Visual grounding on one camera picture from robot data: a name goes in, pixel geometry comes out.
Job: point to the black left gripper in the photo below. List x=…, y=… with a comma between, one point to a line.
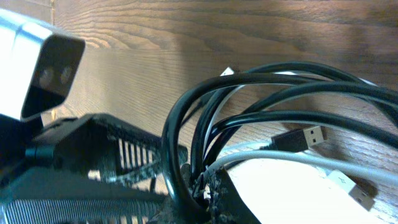
x=34, y=194

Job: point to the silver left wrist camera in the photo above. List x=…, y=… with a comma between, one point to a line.
x=38, y=65

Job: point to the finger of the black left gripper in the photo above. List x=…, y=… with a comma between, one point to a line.
x=122, y=153

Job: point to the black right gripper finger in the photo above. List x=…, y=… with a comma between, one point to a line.
x=219, y=197

